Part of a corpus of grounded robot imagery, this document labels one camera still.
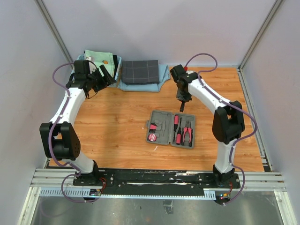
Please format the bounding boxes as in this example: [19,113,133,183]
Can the dark grey checked cloth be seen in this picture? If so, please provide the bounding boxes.
[121,60,159,85]

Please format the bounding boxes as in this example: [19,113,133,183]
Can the pink black pliers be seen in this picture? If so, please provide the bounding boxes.
[181,120,193,147]

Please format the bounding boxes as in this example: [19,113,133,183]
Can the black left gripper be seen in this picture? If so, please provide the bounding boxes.
[87,65,116,93]

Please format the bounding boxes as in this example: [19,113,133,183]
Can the pink hex key set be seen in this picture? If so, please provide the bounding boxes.
[149,123,157,133]

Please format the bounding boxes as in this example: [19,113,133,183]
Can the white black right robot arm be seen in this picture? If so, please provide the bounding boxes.
[170,65,245,188]

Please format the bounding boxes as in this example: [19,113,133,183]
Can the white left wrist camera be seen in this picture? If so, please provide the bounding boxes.
[85,56,97,70]

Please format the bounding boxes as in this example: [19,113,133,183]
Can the aluminium frame rail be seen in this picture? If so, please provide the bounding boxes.
[30,167,286,191]

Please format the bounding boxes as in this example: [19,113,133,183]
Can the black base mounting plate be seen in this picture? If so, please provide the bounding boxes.
[73,169,241,197]

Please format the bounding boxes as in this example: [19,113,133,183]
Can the blue slotted cable duct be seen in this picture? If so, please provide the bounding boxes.
[39,187,217,200]

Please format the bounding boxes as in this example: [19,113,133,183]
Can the black cloth in basket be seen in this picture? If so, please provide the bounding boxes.
[113,55,118,79]

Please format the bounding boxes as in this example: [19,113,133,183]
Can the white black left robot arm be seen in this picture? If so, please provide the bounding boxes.
[39,57,116,186]

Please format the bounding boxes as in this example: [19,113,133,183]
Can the pink utility knife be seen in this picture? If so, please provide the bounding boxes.
[180,101,186,112]

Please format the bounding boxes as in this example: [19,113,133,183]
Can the light blue folded cloth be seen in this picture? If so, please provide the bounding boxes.
[118,64,170,92]

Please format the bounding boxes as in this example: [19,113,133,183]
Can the grey plastic tool case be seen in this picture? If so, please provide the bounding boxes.
[146,110,196,149]

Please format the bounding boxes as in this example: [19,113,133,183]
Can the mint patterned cloth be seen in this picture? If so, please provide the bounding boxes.
[84,50,114,77]

